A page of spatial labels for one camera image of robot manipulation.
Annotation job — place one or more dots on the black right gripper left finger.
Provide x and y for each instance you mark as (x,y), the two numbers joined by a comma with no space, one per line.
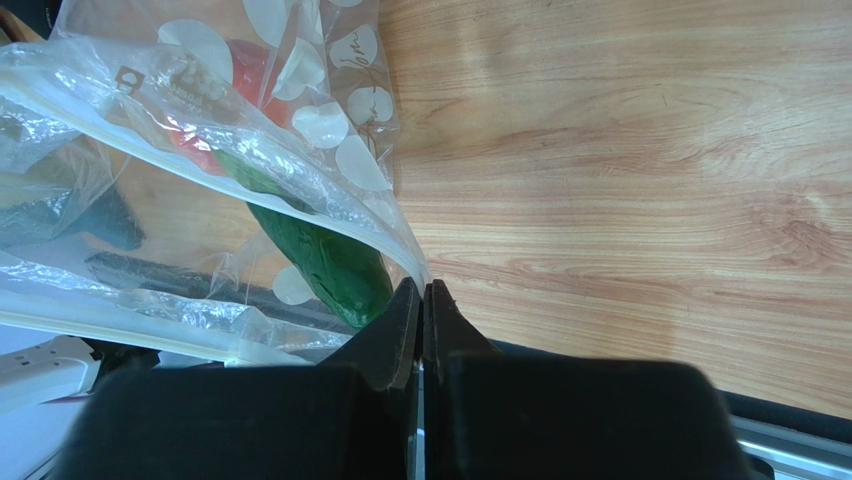
(348,417)

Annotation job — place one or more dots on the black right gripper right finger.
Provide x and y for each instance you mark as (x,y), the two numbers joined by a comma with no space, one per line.
(459,367)

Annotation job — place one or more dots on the green cucumber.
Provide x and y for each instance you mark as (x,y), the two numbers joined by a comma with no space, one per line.
(347,275)

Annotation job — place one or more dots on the clear polka dot zip bag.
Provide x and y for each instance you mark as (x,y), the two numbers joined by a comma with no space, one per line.
(212,178)

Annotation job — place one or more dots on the peach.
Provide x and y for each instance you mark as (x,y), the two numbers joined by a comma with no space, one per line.
(249,62)

